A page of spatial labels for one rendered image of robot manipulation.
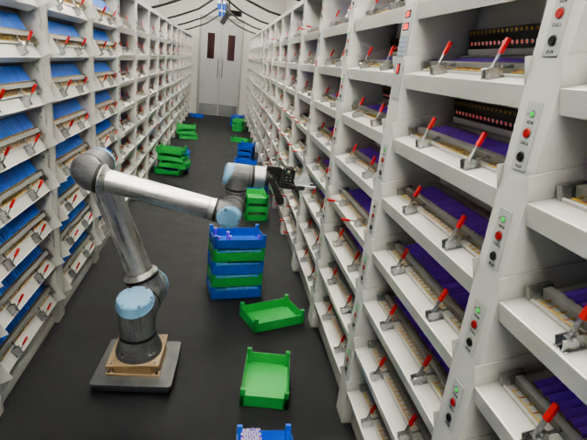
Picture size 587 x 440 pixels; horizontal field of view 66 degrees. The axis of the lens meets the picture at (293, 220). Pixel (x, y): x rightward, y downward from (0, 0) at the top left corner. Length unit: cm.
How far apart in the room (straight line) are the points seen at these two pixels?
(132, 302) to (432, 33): 146
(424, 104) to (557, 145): 70
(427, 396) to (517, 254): 53
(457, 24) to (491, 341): 96
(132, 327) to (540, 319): 151
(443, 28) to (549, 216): 84
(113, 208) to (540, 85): 157
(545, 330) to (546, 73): 44
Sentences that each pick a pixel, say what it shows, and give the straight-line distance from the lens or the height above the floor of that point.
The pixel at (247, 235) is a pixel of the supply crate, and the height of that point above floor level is 32.
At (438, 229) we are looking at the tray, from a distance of 129.
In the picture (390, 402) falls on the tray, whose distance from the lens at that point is 160.
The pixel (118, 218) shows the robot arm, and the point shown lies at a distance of 199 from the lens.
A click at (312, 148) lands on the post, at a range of 291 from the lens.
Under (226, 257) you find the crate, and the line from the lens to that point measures 263.
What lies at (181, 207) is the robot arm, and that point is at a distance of 176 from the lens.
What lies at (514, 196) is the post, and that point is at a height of 116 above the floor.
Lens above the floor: 134
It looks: 19 degrees down
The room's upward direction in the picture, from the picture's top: 7 degrees clockwise
